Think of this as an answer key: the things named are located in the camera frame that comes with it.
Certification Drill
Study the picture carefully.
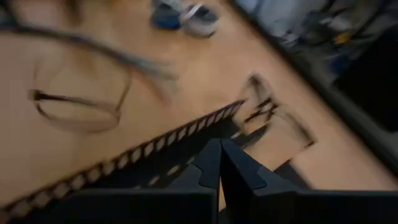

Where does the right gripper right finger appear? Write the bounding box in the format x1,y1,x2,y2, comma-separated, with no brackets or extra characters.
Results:
220,139,300,224

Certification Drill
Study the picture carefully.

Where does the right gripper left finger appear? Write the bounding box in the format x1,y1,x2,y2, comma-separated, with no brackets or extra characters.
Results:
167,138,223,191

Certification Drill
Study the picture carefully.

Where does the black zip tie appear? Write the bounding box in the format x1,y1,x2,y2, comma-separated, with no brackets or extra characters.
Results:
27,70,133,134

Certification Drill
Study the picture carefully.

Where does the black slotted cable duct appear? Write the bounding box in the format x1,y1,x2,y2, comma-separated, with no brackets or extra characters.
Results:
0,98,248,224

